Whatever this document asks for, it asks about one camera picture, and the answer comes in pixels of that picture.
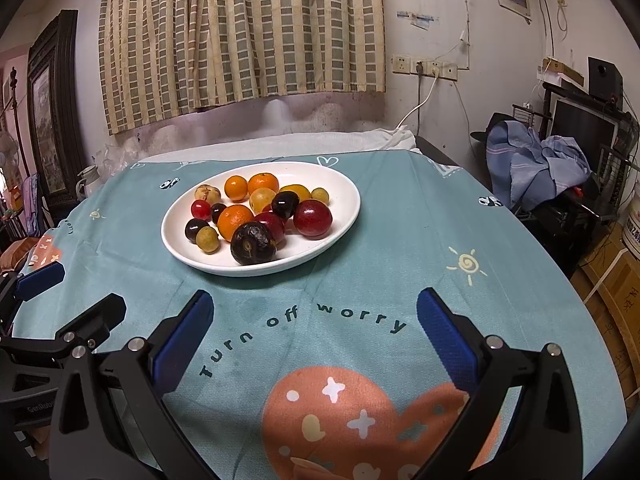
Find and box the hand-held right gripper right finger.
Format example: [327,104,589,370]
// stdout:
[415,287,593,480]

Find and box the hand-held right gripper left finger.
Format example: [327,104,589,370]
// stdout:
[47,289,216,480]

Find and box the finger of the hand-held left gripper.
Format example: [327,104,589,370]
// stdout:
[0,261,66,306]
[52,294,127,356]

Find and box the dark wrinkled passion fruit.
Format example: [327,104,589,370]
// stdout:
[230,223,277,266]

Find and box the round orange kumquat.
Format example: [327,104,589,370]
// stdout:
[217,204,256,241]

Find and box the small orange kumquat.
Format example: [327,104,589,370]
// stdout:
[223,175,249,200]

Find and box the dark maroon plum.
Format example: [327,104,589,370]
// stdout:
[271,192,301,220]

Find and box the large red apple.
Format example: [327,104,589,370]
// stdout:
[293,199,333,239]

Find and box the white oval plate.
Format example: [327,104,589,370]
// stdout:
[161,161,362,277]

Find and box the teal printed blanket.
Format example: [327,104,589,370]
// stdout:
[10,149,623,480]

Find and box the white thermos jug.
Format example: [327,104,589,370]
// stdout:
[75,165,101,203]

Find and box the white standing fan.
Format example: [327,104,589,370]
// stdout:
[0,130,23,171]

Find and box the red plum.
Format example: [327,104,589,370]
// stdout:
[255,210,287,248]

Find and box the clear plastic bag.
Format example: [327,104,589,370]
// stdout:
[97,135,146,171]

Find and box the dark framed picture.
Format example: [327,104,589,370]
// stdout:
[26,9,88,201]

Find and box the pale yellow round fruit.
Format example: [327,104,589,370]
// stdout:
[249,187,277,214]

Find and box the orange mandarin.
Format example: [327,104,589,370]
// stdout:
[248,172,280,196]

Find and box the pile of blue clothes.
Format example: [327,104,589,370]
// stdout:
[486,121,591,211]

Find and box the black hat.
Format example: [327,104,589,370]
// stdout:
[470,112,516,143]

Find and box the black monitor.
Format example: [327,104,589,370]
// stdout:
[552,97,618,171]

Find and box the flat cardboard box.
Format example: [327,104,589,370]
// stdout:
[542,57,585,86]

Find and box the checked beige curtain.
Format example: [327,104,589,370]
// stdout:
[97,0,387,136]

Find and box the black speaker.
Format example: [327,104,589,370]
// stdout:
[587,56,623,101]

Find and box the white power cable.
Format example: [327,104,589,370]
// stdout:
[395,75,441,131]

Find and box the black wire rack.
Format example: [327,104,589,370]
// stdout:
[512,102,553,133]

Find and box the white wall socket row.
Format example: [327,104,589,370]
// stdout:
[411,59,458,81]

